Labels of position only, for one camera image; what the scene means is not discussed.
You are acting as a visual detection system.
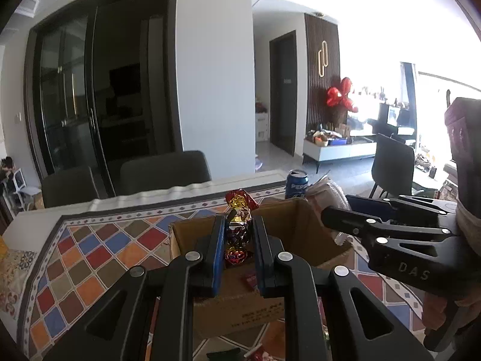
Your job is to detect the clutter of small goods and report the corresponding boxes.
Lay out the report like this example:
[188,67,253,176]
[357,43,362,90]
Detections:
[307,122,356,147]

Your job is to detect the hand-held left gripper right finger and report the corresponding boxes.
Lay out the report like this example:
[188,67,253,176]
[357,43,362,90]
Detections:
[251,216,437,361]

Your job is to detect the red foil balloon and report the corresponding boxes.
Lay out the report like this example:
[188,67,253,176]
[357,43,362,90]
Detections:
[326,77,360,114]

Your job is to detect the white small shelf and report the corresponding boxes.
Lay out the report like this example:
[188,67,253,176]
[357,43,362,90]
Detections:
[0,169,42,212]

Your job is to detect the clear plastic bag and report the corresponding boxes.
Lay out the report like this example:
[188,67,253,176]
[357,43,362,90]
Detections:
[305,176,353,247]

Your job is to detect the blue soda can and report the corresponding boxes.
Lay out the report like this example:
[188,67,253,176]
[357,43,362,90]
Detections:
[284,169,309,200]

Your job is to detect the colourful diamond pattern tablecloth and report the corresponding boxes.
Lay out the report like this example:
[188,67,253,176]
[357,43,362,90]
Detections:
[17,180,429,361]

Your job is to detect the cluttered side table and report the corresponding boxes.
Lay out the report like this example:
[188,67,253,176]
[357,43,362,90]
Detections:
[412,146,458,201]

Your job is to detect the red gold foil candy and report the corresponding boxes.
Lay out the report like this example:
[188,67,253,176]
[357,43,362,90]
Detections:
[225,189,260,268]

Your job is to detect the blue curtain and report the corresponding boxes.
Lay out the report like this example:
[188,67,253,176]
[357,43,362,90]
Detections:
[400,62,418,118]

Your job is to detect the white storage box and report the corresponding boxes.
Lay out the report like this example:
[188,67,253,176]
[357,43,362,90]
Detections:
[255,112,270,143]

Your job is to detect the black monitor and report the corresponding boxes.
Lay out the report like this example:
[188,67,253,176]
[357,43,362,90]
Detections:
[377,103,401,136]

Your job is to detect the person's right hand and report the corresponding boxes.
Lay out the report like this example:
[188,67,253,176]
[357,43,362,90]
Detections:
[421,294,449,328]

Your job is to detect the dark glass sliding doors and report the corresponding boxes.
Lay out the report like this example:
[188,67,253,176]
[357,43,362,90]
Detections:
[23,0,183,198]

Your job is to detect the white low cabinet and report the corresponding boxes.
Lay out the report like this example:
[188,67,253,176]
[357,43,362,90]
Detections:
[302,135,378,174]

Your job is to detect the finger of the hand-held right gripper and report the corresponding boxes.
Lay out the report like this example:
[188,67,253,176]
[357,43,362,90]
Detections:
[321,207,464,301]
[346,195,457,229]

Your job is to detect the dark slatted wall panel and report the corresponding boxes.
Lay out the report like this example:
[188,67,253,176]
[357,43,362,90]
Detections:
[303,13,341,152]

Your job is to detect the dark plush toy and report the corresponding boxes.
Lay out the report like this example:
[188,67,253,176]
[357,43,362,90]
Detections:
[0,156,14,182]

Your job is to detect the brown cardboard box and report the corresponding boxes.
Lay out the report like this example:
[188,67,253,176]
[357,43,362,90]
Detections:
[169,198,356,340]

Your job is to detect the dark wooden door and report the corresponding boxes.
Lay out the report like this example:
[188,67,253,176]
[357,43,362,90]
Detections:
[269,30,298,157]

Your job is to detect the gold wall ornament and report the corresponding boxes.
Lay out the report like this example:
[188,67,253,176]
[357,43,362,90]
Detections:
[317,40,330,78]

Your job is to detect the grey dining chair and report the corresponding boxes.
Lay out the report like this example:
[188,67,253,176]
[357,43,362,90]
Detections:
[41,165,101,210]
[120,150,212,196]
[369,133,416,200]

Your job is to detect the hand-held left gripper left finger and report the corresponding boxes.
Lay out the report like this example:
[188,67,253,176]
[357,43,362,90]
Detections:
[43,215,226,361]

